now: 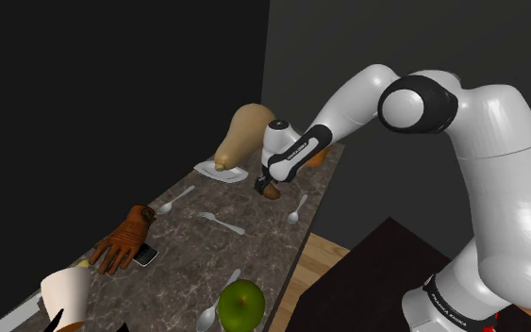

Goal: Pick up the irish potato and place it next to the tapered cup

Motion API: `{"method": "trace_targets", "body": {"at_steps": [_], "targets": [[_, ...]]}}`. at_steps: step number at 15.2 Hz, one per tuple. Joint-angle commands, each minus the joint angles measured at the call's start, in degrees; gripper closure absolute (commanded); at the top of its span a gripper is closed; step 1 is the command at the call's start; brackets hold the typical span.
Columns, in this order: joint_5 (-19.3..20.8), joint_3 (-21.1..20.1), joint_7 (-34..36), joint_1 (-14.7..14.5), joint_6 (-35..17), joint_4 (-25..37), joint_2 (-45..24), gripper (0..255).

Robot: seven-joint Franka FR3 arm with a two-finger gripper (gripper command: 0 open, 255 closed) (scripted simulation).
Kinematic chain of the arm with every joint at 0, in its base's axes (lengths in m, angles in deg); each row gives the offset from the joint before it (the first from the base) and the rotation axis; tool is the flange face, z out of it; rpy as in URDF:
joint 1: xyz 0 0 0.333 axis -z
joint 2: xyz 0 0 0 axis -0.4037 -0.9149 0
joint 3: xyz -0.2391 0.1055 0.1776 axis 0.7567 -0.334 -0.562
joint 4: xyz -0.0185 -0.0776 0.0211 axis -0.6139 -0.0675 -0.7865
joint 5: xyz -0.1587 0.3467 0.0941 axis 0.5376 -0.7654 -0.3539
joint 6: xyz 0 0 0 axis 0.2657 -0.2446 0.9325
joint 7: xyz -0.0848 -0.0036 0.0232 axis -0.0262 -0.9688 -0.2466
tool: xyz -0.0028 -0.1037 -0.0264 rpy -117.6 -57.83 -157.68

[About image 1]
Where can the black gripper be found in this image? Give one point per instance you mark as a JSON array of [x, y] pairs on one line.
[[260, 185]]

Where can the brown oval object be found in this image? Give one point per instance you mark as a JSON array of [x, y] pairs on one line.
[[273, 193]]

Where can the orange object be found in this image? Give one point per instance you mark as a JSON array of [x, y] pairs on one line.
[[316, 157]]

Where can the small yellow object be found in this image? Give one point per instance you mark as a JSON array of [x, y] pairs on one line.
[[82, 264]]

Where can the tan butternut squash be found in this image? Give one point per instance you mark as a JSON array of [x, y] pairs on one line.
[[242, 133]]

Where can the dark robot stand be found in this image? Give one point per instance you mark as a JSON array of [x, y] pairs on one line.
[[366, 285]]

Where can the silver fork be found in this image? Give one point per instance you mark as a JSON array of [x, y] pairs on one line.
[[223, 224]]

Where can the white cup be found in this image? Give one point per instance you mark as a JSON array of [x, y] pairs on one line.
[[65, 292]]

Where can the brown leather glove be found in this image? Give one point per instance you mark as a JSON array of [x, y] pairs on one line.
[[125, 239]]

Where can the white square plate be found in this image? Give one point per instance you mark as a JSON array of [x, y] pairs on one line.
[[230, 175]]

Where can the green apple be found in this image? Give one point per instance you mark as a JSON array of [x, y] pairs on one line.
[[242, 305]]

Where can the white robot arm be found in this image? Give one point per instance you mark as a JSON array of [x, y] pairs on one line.
[[495, 184]]

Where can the silver spoon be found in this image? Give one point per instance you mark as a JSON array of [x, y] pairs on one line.
[[206, 318], [293, 217], [165, 207]]

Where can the black and white phone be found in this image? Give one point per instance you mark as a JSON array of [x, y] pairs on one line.
[[147, 256]]

